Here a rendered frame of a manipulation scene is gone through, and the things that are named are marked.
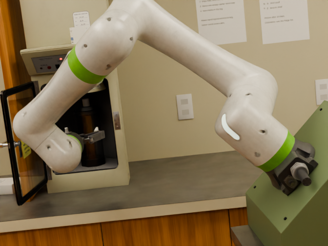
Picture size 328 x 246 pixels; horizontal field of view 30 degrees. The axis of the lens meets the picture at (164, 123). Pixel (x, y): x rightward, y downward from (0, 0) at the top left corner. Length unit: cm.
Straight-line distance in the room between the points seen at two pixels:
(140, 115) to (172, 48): 114
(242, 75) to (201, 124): 114
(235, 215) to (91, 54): 89
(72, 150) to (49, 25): 68
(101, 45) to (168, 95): 127
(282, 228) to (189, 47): 54
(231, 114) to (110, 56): 34
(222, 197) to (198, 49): 64
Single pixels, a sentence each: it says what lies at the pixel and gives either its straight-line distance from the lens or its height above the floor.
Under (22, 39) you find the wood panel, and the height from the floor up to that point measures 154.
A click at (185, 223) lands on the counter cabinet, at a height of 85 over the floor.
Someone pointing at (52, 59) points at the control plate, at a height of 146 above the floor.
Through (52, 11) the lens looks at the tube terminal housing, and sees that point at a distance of 236.
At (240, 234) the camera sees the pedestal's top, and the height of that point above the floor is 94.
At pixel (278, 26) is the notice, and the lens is 280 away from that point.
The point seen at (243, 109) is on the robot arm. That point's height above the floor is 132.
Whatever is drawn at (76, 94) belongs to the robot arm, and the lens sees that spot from 168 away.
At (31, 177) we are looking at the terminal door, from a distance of 227.
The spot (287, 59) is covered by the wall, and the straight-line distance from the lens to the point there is 282.
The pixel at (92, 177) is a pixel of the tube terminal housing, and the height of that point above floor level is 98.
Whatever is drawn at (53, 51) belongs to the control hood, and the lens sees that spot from 225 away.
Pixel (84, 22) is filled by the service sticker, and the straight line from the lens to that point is 234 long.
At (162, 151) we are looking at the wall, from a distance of 282.
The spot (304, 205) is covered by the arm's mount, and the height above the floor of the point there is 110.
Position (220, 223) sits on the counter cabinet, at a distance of 218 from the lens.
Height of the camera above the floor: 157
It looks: 10 degrees down
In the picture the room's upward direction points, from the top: 6 degrees counter-clockwise
